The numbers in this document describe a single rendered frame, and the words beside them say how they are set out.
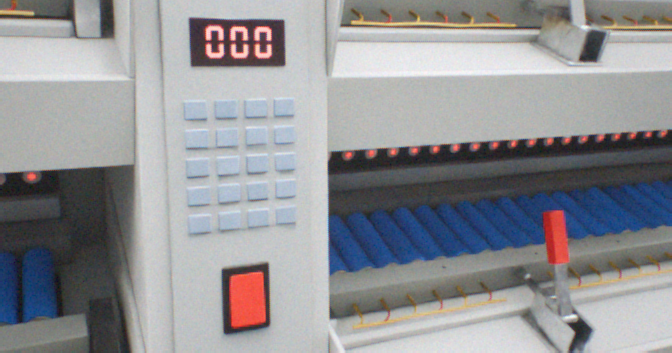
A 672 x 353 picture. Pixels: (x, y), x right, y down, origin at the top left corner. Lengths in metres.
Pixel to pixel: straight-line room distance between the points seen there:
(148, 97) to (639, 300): 0.40
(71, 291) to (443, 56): 0.28
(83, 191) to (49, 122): 0.20
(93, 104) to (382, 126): 0.15
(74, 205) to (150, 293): 0.20
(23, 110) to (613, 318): 0.41
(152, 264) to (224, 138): 0.07
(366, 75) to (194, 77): 0.09
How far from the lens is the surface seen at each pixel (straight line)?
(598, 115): 0.46
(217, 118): 0.31
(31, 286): 0.44
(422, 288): 0.46
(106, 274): 0.47
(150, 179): 0.31
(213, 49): 0.31
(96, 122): 0.32
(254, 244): 0.33
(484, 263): 0.49
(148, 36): 0.31
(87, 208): 0.52
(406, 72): 0.36
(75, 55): 0.33
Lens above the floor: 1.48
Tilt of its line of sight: 8 degrees down
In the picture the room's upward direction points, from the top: straight up
